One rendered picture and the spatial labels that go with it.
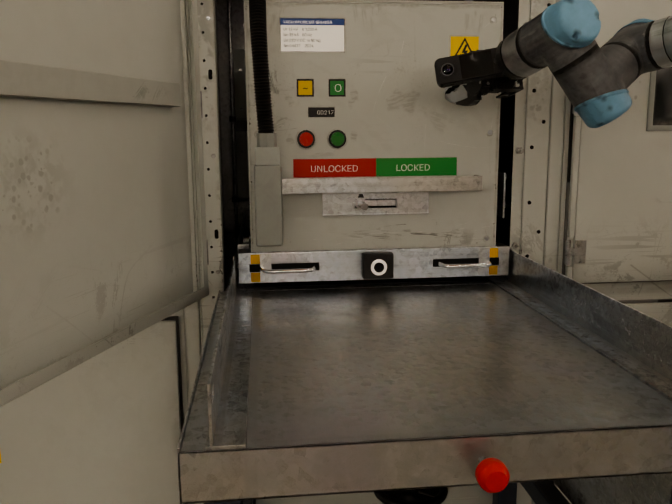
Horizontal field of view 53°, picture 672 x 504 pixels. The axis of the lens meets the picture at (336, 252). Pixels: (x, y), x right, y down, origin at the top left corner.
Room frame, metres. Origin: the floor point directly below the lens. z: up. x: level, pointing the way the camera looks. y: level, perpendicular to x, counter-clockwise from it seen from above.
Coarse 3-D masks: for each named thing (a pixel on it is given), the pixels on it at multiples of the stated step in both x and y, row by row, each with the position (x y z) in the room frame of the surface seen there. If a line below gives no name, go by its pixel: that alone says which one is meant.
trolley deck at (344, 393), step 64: (256, 320) 1.09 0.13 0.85; (320, 320) 1.09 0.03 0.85; (384, 320) 1.09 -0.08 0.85; (448, 320) 1.08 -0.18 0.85; (512, 320) 1.08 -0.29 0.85; (256, 384) 0.80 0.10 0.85; (320, 384) 0.80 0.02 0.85; (384, 384) 0.80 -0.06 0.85; (448, 384) 0.80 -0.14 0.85; (512, 384) 0.80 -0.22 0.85; (576, 384) 0.80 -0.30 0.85; (640, 384) 0.79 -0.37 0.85; (192, 448) 0.63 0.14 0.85; (256, 448) 0.63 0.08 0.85; (320, 448) 0.64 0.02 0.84; (384, 448) 0.65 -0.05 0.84; (448, 448) 0.65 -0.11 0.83; (512, 448) 0.66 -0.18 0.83; (576, 448) 0.67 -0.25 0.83; (640, 448) 0.67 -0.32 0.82
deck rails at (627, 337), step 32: (512, 256) 1.34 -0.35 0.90; (512, 288) 1.29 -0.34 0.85; (544, 288) 1.18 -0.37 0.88; (576, 288) 1.06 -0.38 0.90; (224, 320) 0.88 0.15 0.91; (576, 320) 1.05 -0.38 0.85; (608, 320) 0.95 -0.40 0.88; (640, 320) 0.87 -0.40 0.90; (224, 352) 0.86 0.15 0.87; (608, 352) 0.90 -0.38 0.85; (640, 352) 0.87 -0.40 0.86; (224, 384) 0.79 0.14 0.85; (224, 416) 0.70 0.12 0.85; (224, 448) 0.63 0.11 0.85
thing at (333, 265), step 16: (240, 256) 1.28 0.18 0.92; (272, 256) 1.29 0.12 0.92; (288, 256) 1.29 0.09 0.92; (304, 256) 1.30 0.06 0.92; (320, 256) 1.30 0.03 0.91; (336, 256) 1.30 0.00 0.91; (352, 256) 1.31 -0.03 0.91; (400, 256) 1.32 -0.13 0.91; (416, 256) 1.32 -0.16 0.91; (432, 256) 1.32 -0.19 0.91; (448, 256) 1.33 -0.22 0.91; (464, 256) 1.33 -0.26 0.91; (240, 272) 1.28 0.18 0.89; (256, 272) 1.29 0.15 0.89; (320, 272) 1.30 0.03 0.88; (336, 272) 1.30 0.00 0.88; (352, 272) 1.31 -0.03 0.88; (400, 272) 1.32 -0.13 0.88; (416, 272) 1.32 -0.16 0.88; (432, 272) 1.32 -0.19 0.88; (448, 272) 1.33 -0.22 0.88; (464, 272) 1.33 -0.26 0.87
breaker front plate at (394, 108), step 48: (384, 48) 1.33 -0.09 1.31; (432, 48) 1.34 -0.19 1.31; (480, 48) 1.35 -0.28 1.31; (288, 96) 1.31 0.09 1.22; (384, 96) 1.33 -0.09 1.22; (432, 96) 1.34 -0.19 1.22; (288, 144) 1.31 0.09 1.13; (384, 144) 1.33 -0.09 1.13; (432, 144) 1.34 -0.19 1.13; (480, 144) 1.35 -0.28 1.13; (384, 192) 1.32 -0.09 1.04; (432, 192) 1.34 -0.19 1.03; (480, 192) 1.35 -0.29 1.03; (288, 240) 1.31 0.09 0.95; (336, 240) 1.32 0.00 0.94; (384, 240) 1.33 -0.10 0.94; (432, 240) 1.34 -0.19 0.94; (480, 240) 1.35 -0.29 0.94
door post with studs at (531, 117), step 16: (528, 0) 1.37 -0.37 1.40; (544, 0) 1.37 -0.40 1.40; (528, 16) 1.37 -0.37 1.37; (528, 80) 1.37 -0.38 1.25; (544, 80) 1.37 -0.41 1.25; (528, 96) 1.36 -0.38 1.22; (544, 96) 1.37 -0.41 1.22; (528, 112) 1.36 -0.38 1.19; (544, 112) 1.37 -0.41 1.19; (528, 128) 1.37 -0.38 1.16; (544, 128) 1.37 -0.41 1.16; (528, 144) 1.37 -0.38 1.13; (544, 144) 1.37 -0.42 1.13; (528, 160) 1.37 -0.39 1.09; (544, 160) 1.37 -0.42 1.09; (512, 176) 1.37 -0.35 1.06; (528, 176) 1.37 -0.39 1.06; (544, 176) 1.37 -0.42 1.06; (512, 192) 1.37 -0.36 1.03; (528, 192) 1.37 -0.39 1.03; (544, 192) 1.37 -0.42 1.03; (512, 208) 1.37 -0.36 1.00; (528, 208) 1.37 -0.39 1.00; (544, 208) 1.37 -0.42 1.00; (512, 224) 1.37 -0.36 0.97; (528, 224) 1.37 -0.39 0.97; (512, 240) 1.37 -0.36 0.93; (528, 240) 1.37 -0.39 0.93; (528, 256) 1.37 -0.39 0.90; (528, 496) 1.37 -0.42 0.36
